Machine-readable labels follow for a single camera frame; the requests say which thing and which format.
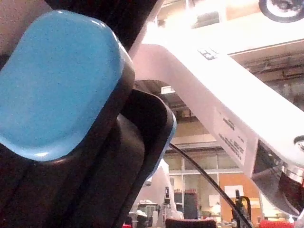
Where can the black housing with blue cap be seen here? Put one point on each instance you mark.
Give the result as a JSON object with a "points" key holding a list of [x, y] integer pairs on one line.
{"points": [[57, 83]]}

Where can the black cover with blue rim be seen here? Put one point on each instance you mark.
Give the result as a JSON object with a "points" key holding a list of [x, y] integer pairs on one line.
{"points": [[154, 114]]}

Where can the dark red seat back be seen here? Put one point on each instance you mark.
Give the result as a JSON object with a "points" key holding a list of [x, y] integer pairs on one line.
{"points": [[190, 223]]}

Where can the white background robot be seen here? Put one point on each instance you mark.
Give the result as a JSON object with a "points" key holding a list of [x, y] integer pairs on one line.
{"points": [[161, 187]]}

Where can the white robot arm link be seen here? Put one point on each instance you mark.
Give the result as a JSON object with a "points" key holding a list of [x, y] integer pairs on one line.
{"points": [[213, 90]]}

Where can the round grey wheel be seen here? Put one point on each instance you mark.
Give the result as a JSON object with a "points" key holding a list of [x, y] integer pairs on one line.
{"points": [[282, 9]]}

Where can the orange wall board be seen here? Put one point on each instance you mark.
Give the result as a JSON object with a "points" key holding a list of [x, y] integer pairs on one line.
{"points": [[228, 204]]}

